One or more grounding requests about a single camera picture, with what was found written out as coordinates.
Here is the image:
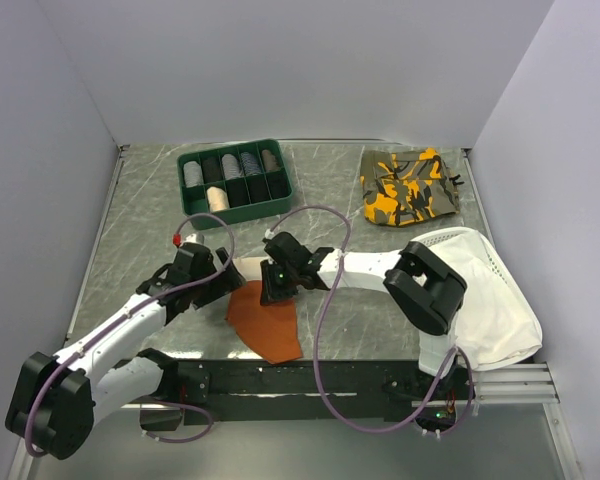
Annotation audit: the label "orange underwear beige waistband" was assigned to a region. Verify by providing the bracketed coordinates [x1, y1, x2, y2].
[226, 257, 303, 364]

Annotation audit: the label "green divided organizer tray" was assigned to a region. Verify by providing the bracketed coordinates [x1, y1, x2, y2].
[177, 139, 293, 230]

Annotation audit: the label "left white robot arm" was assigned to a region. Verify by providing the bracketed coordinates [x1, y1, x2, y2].
[5, 242, 246, 460]

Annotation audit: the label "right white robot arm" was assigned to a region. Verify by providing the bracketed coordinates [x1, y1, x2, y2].
[260, 232, 467, 399]

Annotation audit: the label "beige rolled underwear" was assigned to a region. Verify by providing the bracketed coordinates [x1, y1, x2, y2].
[206, 186, 230, 212]

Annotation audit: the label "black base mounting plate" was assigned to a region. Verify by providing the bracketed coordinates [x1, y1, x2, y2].
[118, 358, 476, 435]

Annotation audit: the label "brown rolled sock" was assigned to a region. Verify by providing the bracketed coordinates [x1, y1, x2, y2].
[261, 149, 281, 172]

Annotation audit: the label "grey striped rolled sock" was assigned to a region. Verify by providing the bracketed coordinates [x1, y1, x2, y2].
[182, 161, 204, 188]

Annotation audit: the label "blue striped rolled sock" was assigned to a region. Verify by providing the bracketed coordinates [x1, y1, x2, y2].
[240, 151, 262, 176]

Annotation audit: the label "dark grey rolled sock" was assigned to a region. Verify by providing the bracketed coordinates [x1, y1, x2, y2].
[201, 157, 223, 183]

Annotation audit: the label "white grey rolled sock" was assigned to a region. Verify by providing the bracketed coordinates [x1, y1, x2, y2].
[221, 153, 242, 180]

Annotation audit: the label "camouflage orange shorts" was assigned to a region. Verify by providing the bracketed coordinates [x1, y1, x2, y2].
[359, 147, 463, 227]

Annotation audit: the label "white laundry basket with cloth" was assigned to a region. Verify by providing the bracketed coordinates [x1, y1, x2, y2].
[415, 227, 543, 376]

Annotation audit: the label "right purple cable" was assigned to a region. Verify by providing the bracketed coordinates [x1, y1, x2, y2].
[264, 205, 476, 437]

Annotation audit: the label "purple cable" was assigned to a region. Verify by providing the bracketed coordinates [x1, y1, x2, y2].
[264, 205, 476, 437]
[24, 213, 236, 457]

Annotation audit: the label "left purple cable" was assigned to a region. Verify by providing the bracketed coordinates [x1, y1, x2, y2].
[24, 213, 236, 457]

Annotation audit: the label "aluminium rail frame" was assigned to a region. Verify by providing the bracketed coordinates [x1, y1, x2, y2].
[474, 363, 559, 405]

